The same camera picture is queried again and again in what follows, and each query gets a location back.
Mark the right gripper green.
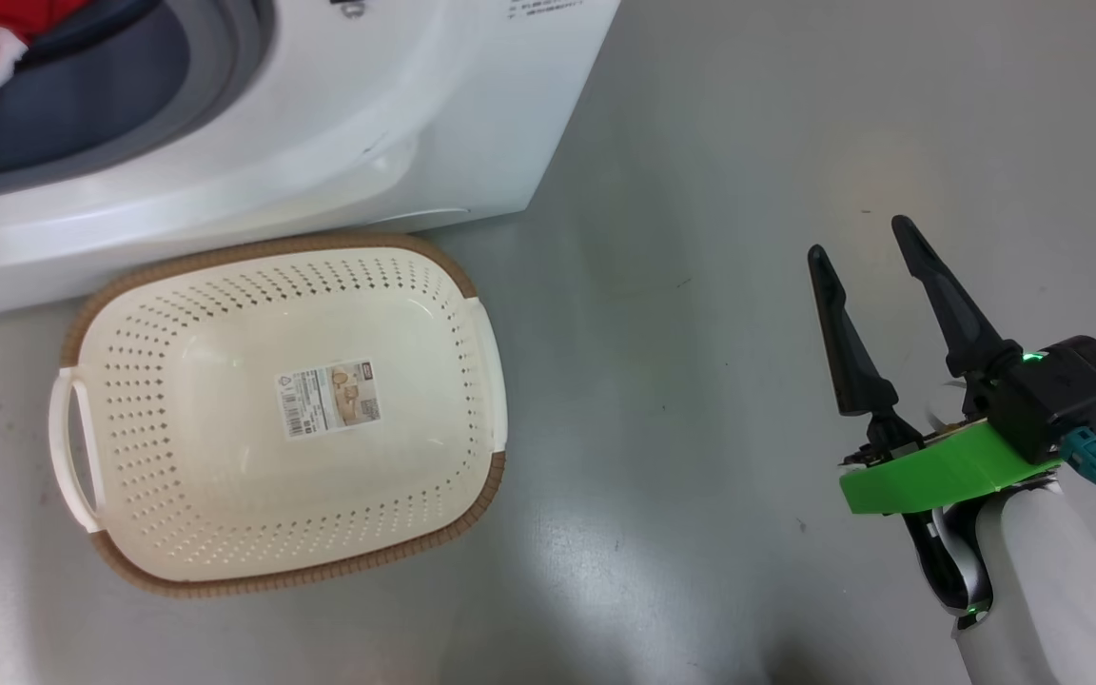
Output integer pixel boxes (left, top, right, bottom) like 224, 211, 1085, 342
806, 214, 1065, 517

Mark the steel washing machine drum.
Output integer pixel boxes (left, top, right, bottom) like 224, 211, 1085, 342
0, 0, 193, 180

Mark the grey rubber door gasket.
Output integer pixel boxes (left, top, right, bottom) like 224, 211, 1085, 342
0, 0, 279, 203

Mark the cream perforated laundry basket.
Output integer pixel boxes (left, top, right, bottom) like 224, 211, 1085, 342
48, 232, 510, 599

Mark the basket product label sticker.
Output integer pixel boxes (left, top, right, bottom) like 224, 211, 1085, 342
273, 359, 383, 440

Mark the white front-load washing machine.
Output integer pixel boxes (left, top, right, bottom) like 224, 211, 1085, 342
0, 0, 623, 326

